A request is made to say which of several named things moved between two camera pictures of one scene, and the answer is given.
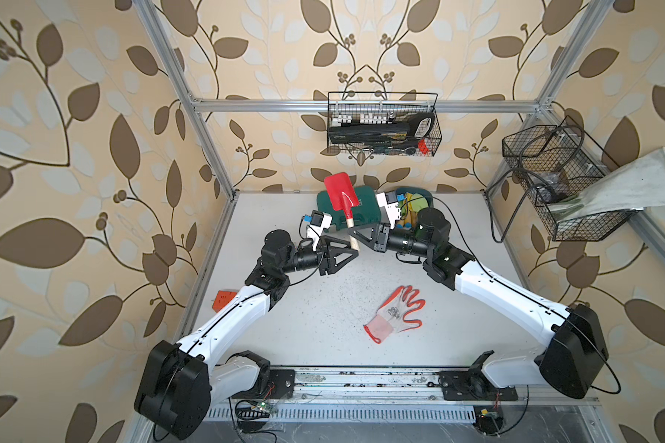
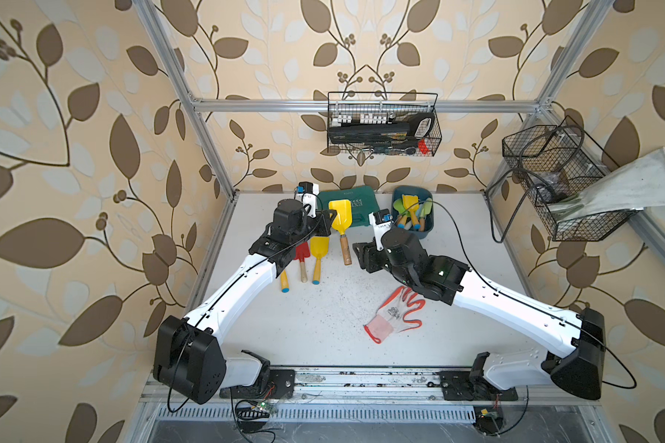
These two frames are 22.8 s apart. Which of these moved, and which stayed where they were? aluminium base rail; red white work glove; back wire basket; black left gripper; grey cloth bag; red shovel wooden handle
Moved: red shovel wooden handle; black left gripper
Stayed: aluminium base rail; grey cloth bag; red white work glove; back wire basket
